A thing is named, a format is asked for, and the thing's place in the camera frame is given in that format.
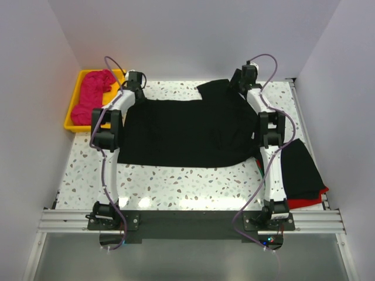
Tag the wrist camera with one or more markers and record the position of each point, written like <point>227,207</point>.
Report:
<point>255,65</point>
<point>126,77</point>

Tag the folded red t shirt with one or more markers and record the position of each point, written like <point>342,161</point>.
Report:
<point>304,202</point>

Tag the folded green t shirt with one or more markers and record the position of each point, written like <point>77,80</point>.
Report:
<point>260,166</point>

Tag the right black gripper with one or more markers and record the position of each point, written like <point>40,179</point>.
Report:
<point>235,83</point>

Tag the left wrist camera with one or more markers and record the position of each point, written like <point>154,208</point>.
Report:
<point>126,77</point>

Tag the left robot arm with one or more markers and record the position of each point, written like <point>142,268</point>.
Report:
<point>106,138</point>

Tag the folded black t shirt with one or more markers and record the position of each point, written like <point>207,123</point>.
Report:
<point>301,172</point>

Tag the yellow plastic bin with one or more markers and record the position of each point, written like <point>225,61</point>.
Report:
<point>107,97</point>

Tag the black t shirt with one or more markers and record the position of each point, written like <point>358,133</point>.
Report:
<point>215,131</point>
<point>301,172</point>

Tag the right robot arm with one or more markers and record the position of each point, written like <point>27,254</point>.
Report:
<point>269,135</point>

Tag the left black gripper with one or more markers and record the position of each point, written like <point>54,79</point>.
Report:
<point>140,95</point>

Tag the pink crumpled t shirt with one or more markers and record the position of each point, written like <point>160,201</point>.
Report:
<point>92,88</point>

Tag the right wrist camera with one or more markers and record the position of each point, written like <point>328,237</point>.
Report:
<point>255,65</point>

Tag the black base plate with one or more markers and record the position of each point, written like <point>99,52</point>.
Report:
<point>133,227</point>

